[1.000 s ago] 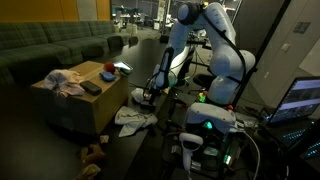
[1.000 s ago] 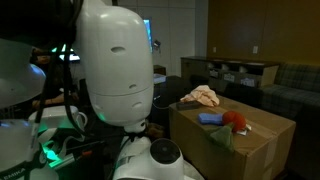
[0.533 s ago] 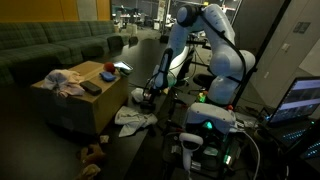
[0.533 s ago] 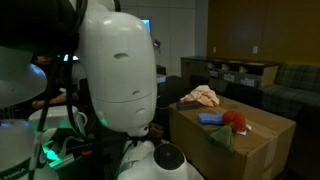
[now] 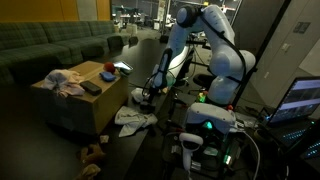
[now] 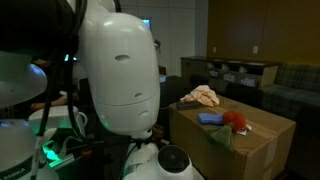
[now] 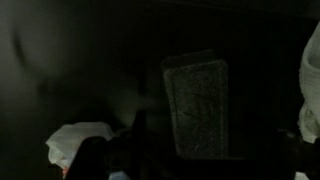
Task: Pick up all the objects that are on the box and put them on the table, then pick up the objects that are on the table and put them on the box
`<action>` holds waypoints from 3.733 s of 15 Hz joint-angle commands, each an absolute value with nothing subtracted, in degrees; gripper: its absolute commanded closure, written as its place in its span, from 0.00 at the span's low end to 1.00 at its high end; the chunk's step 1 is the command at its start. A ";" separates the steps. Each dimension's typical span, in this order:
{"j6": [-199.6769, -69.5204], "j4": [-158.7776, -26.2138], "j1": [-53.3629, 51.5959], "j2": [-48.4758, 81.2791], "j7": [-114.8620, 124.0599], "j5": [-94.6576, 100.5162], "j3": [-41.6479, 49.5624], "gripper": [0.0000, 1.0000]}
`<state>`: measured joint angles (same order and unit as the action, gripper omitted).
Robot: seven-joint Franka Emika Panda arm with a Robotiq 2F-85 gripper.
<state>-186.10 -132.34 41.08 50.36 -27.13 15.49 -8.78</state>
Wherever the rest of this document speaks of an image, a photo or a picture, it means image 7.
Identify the grey rectangular block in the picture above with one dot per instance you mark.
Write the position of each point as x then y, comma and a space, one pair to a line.
200, 110

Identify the crumpled white towel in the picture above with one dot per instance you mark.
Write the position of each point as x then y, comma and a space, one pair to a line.
311, 83

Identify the white plastic bag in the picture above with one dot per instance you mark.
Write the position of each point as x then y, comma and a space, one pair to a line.
73, 140

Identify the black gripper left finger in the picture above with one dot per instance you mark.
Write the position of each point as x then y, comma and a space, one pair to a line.
91, 160

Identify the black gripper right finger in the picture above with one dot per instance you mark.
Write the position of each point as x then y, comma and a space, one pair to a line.
283, 160

